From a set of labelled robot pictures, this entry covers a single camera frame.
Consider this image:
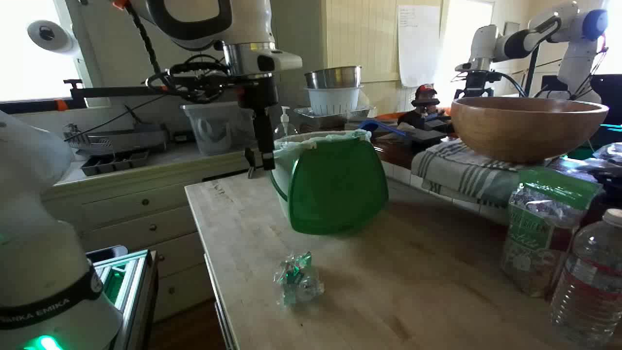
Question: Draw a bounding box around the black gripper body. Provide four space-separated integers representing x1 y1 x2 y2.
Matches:
237 73 276 126

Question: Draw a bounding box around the green bin lid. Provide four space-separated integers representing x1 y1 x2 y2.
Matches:
270 138 389 235

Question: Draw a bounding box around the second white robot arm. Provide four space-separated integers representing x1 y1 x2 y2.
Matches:
455 0 609 103

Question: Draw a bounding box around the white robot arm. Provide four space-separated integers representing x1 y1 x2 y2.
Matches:
0 0 276 350

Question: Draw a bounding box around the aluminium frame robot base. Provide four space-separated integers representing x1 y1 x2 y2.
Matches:
88 245 158 350

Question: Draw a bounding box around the clear plastic measuring pitcher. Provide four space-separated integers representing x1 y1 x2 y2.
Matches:
183 101 255 155

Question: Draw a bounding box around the white plastic container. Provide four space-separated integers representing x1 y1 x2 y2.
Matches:
309 87 360 114

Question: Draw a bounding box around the stainless steel mixing bowl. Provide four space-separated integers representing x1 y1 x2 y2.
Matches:
305 66 362 89

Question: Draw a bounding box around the white drawer cabinet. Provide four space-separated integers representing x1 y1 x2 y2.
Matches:
43 147 247 320

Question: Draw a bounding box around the crumpled clear plastic wrapper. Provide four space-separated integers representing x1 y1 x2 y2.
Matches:
274 250 325 307

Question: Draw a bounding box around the red and black figurine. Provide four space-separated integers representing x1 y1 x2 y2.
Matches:
399 83 445 128

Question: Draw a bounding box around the striped dish towel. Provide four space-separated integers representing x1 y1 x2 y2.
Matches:
410 140 521 208

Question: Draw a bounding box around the wooden bowl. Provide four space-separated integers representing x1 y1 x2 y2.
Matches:
451 97 609 165

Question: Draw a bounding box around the green and clear food bag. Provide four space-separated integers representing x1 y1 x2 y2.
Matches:
500 167 601 297

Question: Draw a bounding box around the clear plastic water bottle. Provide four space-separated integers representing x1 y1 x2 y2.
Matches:
550 208 622 350

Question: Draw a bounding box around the white paper on wall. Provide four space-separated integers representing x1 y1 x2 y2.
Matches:
399 5 439 87

